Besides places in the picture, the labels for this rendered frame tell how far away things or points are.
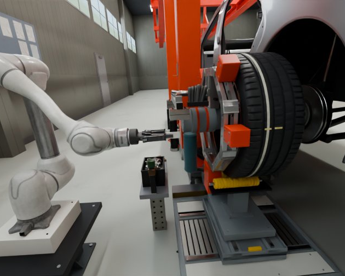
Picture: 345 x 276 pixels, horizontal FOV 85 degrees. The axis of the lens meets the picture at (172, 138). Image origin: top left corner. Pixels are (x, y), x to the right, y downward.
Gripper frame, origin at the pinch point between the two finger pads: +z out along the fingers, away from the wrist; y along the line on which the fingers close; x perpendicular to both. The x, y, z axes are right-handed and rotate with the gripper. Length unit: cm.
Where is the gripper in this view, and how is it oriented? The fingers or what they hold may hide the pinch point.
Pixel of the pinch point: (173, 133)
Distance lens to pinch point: 88.1
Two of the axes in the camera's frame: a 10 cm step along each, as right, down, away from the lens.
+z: 10.0, -0.7, 0.5
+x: -0.5, -9.5, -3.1
